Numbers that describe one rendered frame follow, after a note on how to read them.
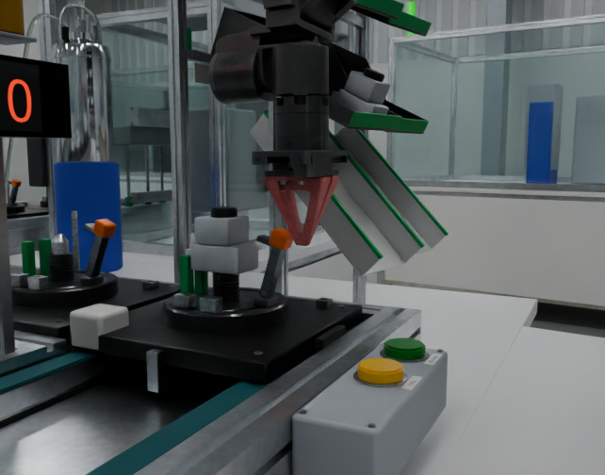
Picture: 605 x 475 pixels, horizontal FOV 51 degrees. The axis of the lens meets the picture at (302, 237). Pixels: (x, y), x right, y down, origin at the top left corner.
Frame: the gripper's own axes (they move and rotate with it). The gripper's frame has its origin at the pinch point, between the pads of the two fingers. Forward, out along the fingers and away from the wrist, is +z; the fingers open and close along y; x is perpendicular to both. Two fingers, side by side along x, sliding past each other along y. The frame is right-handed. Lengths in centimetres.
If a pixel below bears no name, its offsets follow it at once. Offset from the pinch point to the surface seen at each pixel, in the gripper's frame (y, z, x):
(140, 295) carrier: -3.9, 9.4, -25.6
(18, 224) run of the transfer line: -69, 11, -126
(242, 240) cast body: -0.3, 0.8, -7.6
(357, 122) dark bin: -21.0, -12.9, -1.9
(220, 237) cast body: 2.5, 0.2, -8.7
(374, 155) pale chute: -49, -8, -10
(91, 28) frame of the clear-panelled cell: -86, -45, -110
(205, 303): 6.3, 6.6, -8.2
